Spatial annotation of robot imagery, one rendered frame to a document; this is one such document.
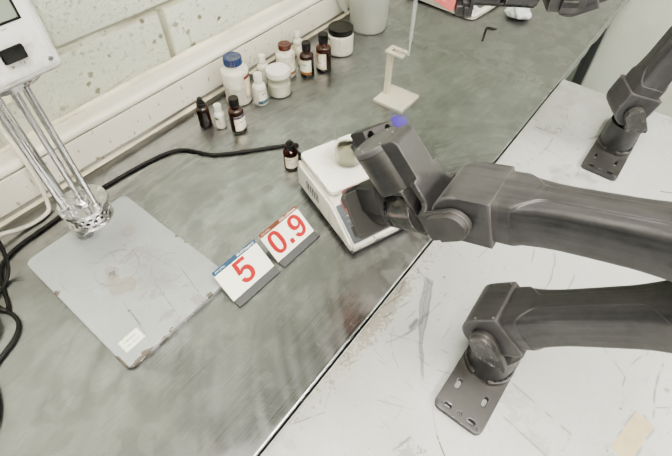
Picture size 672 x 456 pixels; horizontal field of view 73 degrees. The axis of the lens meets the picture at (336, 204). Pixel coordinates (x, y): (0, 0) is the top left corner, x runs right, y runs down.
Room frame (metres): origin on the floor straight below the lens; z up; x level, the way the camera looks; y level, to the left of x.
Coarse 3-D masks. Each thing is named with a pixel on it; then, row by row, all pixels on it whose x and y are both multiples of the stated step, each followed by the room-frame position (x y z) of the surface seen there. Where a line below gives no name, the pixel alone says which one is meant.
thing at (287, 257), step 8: (312, 232) 0.51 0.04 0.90; (304, 240) 0.49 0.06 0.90; (312, 240) 0.49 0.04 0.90; (296, 248) 0.47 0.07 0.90; (304, 248) 0.47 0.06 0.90; (272, 256) 0.45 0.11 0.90; (280, 256) 0.45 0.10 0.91; (288, 256) 0.45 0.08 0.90; (296, 256) 0.46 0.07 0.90; (280, 264) 0.44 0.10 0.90
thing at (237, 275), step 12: (252, 252) 0.44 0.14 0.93; (240, 264) 0.42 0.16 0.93; (252, 264) 0.43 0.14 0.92; (264, 264) 0.43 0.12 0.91; (216, 276) 0.39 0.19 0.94; (228, 276) 0.40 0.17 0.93; (240, 276) 0.40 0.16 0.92; (252, 276) 0.41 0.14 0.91; (228, 288) 0.38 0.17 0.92; (240, 288) 0.39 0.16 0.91
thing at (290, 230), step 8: (288, 216) 0.52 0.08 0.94; (296, 216) 0.52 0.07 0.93; (280, 224) 0.50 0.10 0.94; (288, 224) 0.50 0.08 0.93; (296, 224) 0.51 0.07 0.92; (304, 224) 0.51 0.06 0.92; (272, 232) 0.48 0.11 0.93; (280, 232) 0.49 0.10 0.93; (288, 232) 0.49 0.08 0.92; (296, 232) 0.50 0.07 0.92; (304, 232) 0.50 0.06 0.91; (264, 240) 0.47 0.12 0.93; (272, 240) 0.47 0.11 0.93; (280, 240) 0.48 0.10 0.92; (288, 240) 0.48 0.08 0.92; (296, 240) 0.48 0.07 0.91; (272, 248) 0.46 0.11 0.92; (280, 248) 0.46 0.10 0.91; (288, 248) 0.47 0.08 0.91
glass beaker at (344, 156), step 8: (336, 128) 0.62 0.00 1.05; (344, 128) 0.63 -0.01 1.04; (352, 128) 0.63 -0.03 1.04; (360, 128) 0.62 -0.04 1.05; (336, 136) 0.62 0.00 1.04; (344, 136) 0.63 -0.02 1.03; (336, 144) 0.59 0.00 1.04; (344, 144) 0.58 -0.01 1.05; (336, 152) 0.59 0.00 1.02; (344, 152) 0.58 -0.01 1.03; (352, 152) 0.58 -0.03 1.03; (336, 160) 0.59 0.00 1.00; (344, 160) 0.58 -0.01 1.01; (352, 160) 0.58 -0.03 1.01; (344, 168) 0.58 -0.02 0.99; (352, 168) 0.58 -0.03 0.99
